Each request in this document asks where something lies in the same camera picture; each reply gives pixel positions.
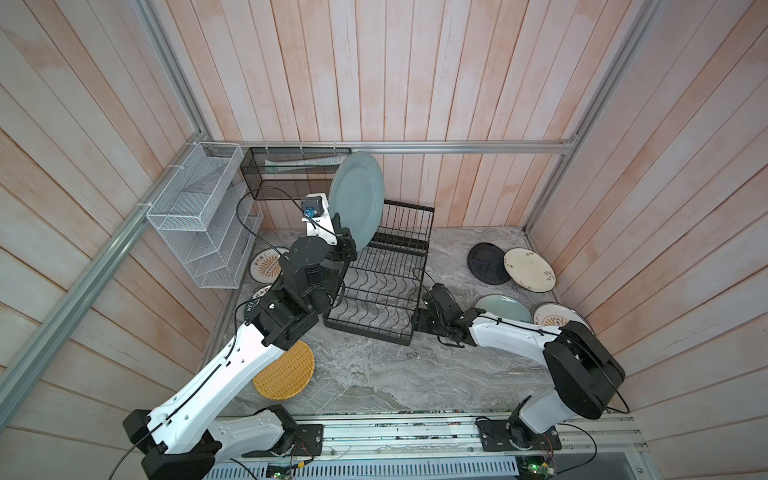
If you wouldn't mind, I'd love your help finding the yellow woven round mat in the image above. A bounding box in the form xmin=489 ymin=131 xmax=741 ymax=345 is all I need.
xmin=252 ymin=341 xmax=315 ymax=401

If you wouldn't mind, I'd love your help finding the light green flower plate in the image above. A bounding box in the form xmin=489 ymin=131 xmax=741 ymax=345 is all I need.
xmin=475 ymin=294 xmax=533 ymax=324

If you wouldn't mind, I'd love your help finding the orange sunburst plate left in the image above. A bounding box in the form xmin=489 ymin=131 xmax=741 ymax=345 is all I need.
xmin=248 ymin=247 xmax=288 ymax=284

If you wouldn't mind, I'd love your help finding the orange sunburst plate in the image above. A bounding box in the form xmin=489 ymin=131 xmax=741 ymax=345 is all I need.
xmin=532 ymin=302 xmax=591 ymax=329
xmin=248 ymin=247 xmax=288 ymax=284

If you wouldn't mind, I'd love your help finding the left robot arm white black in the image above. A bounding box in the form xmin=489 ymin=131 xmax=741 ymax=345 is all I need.
xmin=123 ymin=228 xmax=357 ymax=479

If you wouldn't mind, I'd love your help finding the black mesh wall basket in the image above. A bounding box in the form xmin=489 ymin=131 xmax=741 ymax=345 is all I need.
xmin=240 ymin=146 xmax=352 ymax=201

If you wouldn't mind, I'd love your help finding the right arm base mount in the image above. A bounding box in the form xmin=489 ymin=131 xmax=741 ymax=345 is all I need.
xmin=474 ymin=396 xmax=562 ymax=452

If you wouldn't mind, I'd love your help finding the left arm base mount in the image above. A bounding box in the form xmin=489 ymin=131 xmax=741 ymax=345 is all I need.
xmin=243 ymin=405 xmax=324 ymax=458

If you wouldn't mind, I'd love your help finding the black wire dish rack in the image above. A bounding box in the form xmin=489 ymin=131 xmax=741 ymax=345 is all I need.
xmin=323 ymin=200 xmax=434 ymax=346

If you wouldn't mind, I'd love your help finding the black round plate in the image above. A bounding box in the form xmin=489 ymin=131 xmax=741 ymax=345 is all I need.
xmin=467 ymin=242 xmax=511 ymax=285

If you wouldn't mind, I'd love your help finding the horizontal aluminium wall rail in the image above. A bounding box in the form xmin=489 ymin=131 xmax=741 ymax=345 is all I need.
xmin=210 ymin=140 xmax=575 ymax=156

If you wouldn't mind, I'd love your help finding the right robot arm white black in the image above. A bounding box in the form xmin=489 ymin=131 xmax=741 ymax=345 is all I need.
xmin=411 ymin=283 xmax=626 ymax=444

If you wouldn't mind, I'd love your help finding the cream floral plate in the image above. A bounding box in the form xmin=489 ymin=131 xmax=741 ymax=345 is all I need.
xmin=503 ymin=248 xmax=556 ymax=293

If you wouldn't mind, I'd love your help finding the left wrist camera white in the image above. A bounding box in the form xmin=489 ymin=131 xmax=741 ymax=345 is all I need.
xmin=300 ymin=193 xmax=338 ymax=245

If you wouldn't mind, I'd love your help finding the white wire mesh shelf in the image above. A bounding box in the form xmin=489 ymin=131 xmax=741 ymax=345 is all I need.
xmin=147 ymin=142 xmax=263 ymax=289

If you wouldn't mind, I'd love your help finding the large teal green plate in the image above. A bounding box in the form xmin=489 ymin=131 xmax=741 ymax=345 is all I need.
xmin=329 ymin=152 xmax=385 ymax=252

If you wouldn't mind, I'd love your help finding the aluminium front rail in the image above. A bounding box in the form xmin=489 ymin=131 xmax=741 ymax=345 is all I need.
xmin=295 ymin=412 xmax=650 ymax=463

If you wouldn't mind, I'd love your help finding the orange sunburst plate right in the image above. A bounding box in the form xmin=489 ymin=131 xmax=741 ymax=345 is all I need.
xmin=532 ymin=302 xmax=591 ymax=329

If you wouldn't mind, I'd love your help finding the dark green rim plate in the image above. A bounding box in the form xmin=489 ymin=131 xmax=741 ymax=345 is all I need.
xmin=251 ymin=285 xmax=271 ymax=300

